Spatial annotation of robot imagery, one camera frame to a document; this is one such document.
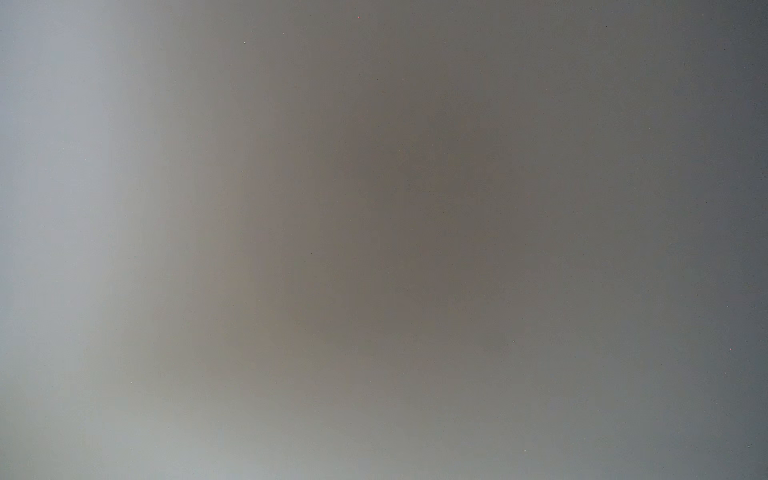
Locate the white mug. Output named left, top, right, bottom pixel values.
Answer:
left=1, top=1, right=767, bottom=479

